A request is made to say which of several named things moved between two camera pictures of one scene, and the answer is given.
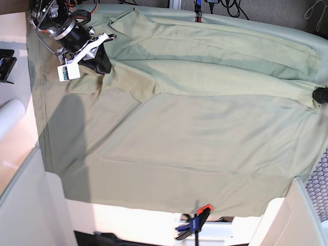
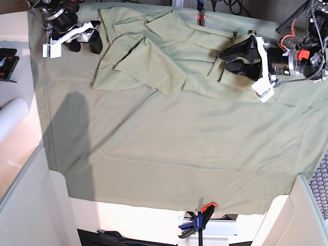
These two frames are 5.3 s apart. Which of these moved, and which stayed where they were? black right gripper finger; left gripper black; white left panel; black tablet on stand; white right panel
Moved: black right gripper finger; left gripper black
Stayed: black tablet on stand; white left panel; white right panel
